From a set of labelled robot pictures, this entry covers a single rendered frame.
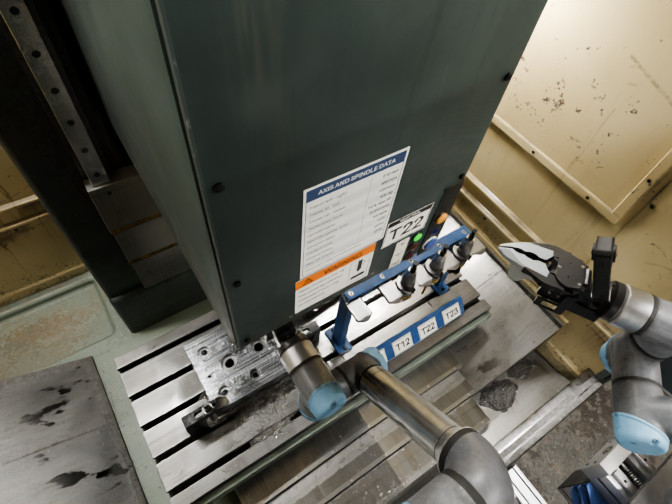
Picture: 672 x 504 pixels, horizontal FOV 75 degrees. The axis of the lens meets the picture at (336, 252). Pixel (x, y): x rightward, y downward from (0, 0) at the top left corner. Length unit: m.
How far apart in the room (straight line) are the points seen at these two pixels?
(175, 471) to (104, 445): 0.41
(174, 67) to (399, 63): 0.23
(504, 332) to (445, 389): 0.32
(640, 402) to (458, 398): 0.91
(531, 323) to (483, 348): 0.20
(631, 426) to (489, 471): 0.26
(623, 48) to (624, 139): 0.23
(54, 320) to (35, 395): 0.37
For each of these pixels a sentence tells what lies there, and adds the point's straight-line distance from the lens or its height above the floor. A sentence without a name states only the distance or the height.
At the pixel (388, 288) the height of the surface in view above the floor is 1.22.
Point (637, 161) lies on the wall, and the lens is 1.43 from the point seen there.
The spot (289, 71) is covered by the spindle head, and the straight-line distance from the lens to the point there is 0.40.
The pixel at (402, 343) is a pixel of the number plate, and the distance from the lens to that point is 1.51.
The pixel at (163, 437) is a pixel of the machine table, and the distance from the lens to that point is 1.47.
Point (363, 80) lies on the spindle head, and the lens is 0.46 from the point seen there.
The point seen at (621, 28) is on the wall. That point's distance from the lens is 1.38.
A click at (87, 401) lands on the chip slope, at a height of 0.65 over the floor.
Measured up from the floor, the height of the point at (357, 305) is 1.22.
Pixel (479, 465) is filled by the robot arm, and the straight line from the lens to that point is 0.79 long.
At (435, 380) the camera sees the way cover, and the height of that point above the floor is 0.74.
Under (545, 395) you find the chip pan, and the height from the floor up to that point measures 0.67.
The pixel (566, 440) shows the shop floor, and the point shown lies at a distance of 2.72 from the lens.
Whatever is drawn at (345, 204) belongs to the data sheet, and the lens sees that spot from 0.59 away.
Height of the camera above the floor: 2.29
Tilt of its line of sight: 55 degrees down
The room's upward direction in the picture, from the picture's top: 9 degrees clockwise
